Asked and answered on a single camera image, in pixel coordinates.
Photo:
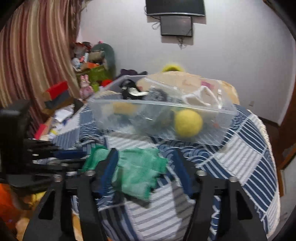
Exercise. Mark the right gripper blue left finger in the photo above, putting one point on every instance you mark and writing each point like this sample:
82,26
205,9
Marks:
104,173

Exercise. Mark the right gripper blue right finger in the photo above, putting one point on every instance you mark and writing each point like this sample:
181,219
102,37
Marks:
186,173

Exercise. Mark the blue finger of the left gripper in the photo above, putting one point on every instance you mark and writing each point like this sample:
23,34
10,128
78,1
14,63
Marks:
57,166
67,154

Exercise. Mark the green knitted glove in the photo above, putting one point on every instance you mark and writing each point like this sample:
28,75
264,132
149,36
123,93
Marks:
136,172

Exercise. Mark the yellow cylindrical soft toy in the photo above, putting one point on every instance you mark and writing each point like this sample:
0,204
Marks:
124,108

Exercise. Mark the white soft cloth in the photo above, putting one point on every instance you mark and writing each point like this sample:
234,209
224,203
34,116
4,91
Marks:
203,96

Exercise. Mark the yellow felt ball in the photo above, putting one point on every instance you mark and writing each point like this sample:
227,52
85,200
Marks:
187,123

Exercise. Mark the clear plastic storage bin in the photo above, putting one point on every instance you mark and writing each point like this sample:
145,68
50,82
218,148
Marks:
170,105

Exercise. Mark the red shoe box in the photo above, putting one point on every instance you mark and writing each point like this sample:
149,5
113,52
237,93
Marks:
55,91

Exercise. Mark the blue white patterned tablecloth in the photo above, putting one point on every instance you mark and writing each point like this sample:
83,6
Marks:
245,153

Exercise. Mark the pink rabbit doll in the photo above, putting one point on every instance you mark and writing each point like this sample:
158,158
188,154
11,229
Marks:
86,89

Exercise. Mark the beige plush blanket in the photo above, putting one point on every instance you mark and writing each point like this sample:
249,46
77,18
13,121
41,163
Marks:
188,83

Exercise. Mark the green cardboard box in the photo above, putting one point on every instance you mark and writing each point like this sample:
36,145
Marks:
95,74

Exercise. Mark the dark purple garment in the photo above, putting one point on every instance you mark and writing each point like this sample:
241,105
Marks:
130,72

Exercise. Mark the striped red beige curtain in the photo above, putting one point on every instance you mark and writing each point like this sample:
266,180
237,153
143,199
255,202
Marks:
36,43

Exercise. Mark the green dinosaur plush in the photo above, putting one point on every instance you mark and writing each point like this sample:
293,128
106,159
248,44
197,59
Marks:
103,53

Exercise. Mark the brown wooden door frame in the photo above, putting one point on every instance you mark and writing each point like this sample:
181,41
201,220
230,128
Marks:
284,144

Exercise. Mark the small wall monitor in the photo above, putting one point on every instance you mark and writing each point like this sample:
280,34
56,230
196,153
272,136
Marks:
178,26

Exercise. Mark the large wall television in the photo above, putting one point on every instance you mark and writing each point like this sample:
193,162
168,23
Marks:
175,7

